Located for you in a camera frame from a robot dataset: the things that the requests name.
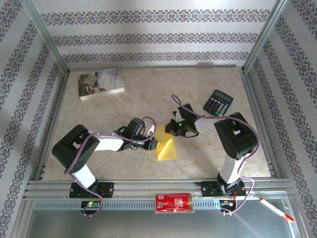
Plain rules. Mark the yellow cloth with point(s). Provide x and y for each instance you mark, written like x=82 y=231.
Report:
x=167 y=151

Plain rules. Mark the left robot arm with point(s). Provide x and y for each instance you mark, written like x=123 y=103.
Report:
x=71 y=146

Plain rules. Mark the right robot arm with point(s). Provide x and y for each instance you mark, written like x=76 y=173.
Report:
x=237 y=141

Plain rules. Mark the sheet metal shelf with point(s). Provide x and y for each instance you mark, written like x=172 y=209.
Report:
x=148 y=225

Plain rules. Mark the black calculator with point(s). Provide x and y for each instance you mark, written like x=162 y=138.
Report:
x=218 y=102

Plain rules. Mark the red packet in plastic sleeve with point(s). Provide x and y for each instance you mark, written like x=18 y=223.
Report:
x=173 y=202

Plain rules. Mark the slotted metal strip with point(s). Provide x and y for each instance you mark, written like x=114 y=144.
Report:
x=123 y=204

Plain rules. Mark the paperback book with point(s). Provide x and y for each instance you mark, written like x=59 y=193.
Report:
x=99 y=84

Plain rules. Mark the white pen with red cap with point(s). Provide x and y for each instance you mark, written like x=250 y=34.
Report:
x=272 y=207

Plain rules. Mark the aluminium front frame rail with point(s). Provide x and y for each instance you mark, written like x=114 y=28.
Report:
x=148 y=186

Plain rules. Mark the aluminium frame rail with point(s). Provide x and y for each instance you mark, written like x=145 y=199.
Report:
x=148 y=186
x=148 y=67

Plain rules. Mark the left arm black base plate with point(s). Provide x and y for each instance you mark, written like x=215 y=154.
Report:
x=106 y=189

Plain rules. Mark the aluminium back frame rail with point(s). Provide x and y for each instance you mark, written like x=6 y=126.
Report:
x=148 y=67

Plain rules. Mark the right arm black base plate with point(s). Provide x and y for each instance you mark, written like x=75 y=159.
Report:
x=208 y=189

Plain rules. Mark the right aluminium side rail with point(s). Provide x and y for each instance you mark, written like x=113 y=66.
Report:
x=260 y=124

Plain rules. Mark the aluminium side rail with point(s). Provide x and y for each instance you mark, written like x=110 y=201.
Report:
x=53 y=124
x=260 y=124

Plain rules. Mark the left aluminium side rail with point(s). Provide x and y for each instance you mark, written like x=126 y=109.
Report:
x=53 y=124

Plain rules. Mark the right aluminium frame post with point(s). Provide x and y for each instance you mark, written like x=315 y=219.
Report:
x=265 y=32

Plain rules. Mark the aluminium frame post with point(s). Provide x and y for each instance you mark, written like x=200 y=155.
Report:
x=265 y=32
x=42 y=32

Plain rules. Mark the left aluminium frame post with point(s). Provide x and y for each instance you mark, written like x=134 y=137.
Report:
x=42 y=32

